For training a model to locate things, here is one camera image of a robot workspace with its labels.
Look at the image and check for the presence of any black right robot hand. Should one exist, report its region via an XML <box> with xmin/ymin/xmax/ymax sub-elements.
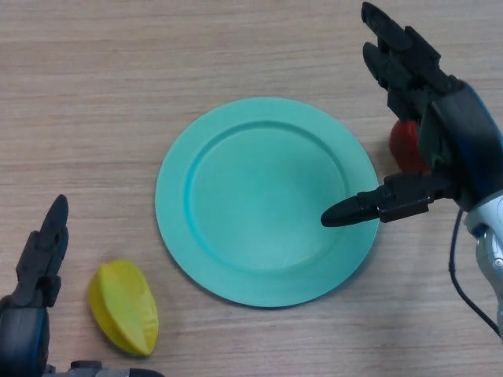
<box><xmin>320</xmin><ymin>2</ymin><xmax>503</xmax><ymax>229</ymax></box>

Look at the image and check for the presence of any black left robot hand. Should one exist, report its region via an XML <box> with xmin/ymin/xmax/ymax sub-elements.
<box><xmin>0</xmin><ymin>194</ymin><xmax>165</xmax><ymax>377</ymax></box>

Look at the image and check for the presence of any yellow starfruit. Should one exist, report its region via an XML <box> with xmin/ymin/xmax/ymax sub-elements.
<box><xmin>87</xmin><ymin>258</ymin><xmax>160</xmax><ymax>357</ymax></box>

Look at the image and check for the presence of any green round plate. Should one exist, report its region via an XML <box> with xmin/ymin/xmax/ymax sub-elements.
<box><xmin>154</xmin><ymin>97</ymin><xmax>384</xmax><ymax>311</ymax></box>

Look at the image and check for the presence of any red apple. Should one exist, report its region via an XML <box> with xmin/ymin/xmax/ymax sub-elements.
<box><xmin>388</xmin><ymin>119</ymin><xmax>433</xmax><ymax>174</ymax></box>

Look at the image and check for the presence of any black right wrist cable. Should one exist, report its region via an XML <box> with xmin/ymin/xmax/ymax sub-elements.
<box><xmin>446</xmin><ymin>210</ymin><xmax>503</xmax><ymax>339</ymax></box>

